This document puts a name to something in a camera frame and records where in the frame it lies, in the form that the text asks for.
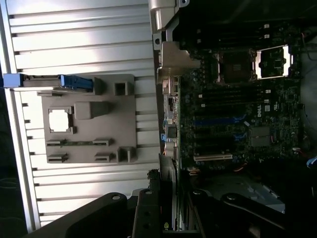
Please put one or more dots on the silver CPU chip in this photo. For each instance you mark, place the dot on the silver CPU chip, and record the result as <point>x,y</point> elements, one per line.
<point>59,120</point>

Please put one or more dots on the green RAM stick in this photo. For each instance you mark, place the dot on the green RAM stick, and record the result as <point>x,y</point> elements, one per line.
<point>76,143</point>

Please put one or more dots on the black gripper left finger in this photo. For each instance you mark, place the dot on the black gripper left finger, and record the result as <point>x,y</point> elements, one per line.
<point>148,215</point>

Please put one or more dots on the white expansion slot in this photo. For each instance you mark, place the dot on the white expansion slot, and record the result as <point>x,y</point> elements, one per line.
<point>213,158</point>

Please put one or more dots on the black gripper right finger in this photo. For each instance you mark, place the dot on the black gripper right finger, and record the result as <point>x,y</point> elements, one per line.
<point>208,218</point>

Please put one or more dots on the silver chipset heatsink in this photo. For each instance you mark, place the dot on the silver chipset heatsink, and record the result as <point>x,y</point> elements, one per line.
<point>260,136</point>

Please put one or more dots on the metal socket cover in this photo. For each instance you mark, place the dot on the metal socket cover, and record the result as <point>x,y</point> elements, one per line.
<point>287,62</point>

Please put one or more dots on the blue disk carrier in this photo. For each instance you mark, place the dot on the blue disk carrier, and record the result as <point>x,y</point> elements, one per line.
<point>12,80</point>

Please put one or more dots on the CPU socket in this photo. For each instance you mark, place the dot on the CPU socket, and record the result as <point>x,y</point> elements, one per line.
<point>235,69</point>

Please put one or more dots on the blue expansion slot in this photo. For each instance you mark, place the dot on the blue expansion slot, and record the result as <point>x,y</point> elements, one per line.
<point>213,121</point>

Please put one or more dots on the silver hard disk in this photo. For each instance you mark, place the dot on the silver hard disk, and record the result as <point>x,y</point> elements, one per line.
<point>42,81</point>

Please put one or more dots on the grey parts rack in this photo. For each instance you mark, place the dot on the grey parts rack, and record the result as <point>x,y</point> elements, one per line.
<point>119,116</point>

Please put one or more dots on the green Dell motherboard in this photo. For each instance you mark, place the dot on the green Dell motherboard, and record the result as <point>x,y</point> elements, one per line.
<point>280,111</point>

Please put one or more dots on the black open PC case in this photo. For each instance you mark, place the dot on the black open PC case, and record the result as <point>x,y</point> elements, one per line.
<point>163,15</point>

